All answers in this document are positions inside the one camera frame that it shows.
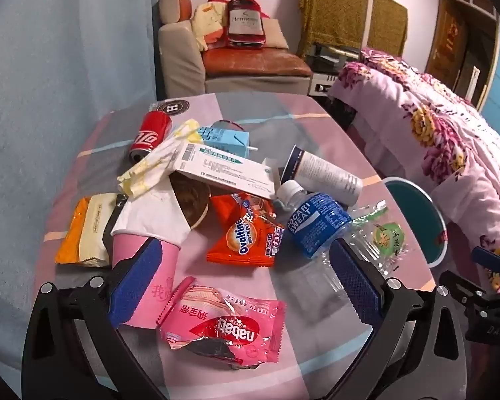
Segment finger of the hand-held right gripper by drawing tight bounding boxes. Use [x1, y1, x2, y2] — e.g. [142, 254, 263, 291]
[472, 246, 500, 276]
[438, 270, 500, 314]

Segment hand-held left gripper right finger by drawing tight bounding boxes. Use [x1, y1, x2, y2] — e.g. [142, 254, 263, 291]
[328, 237, 469, 400]

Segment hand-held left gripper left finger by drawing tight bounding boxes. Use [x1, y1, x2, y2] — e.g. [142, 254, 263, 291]
[22, 237, 180, 400]

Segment pink paper cup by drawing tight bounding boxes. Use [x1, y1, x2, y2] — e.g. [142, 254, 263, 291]
[111, 233, 181, 328]

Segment green clear snack packet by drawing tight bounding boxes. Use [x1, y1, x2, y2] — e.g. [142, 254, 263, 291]
[345, 201, 410, 276]

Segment clear bottle with blue label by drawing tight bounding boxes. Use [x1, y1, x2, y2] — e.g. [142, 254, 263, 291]
[275, 179, 386, 315]

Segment white tissue paper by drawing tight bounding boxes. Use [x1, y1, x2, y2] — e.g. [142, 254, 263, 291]
[110, 179, 195, 245]

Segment orange and cream snack packet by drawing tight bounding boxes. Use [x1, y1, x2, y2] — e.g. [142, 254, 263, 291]
[54, 193, 130, 269]

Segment teal trash bin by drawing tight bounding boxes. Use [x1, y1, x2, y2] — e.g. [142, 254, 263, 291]
[382, 177, 449, 269]

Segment pink wafer packet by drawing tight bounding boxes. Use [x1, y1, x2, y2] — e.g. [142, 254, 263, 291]
[156, 276, 288, 371]

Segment white paper cup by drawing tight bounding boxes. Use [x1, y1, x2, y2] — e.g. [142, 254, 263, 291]
[281, 145, 364, 207]

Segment yellow white napkin packet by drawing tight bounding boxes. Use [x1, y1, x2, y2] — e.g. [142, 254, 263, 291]
[117, 119, 201, 199]

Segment white medicine box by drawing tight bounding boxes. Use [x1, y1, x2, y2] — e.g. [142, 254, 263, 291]
[167, 142, 278, 201]

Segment red cola can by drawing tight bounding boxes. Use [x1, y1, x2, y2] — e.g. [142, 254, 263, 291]
[129, 111, 174, 163]

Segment light blue drink carton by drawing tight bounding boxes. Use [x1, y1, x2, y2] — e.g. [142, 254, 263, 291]
[198, 124, 259, 160]

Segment pink floral blanket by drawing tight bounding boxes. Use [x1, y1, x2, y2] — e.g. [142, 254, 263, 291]
[327, 48, 500, 296]

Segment plaid tablecloth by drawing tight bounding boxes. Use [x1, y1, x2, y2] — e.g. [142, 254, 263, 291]
[31, 92, 439, 400]

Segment glass side table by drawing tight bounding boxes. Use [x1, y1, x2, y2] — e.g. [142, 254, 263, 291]
[306, 44, 361, 97]

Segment carved wooden door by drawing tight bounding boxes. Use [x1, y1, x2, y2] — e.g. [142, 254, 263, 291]
[425, 0, 470, 81]

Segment beige and orange sofa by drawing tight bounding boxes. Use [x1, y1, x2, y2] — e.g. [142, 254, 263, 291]
[157, 0, 314, 97]

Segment mustard patterned cloth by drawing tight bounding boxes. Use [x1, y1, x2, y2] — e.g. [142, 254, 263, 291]
[297, 0, 374, 57]
[369, 0, 409, 58]

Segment beige pillow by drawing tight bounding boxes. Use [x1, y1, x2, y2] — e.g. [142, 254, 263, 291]
[258, 19, 291, 51]

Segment yellow cloth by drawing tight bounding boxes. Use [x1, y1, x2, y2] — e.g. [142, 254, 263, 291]
[191, 2, 230, 53]

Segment red bottle-shaped cushion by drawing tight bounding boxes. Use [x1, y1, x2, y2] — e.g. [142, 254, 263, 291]
[225, 0, 267, 50]

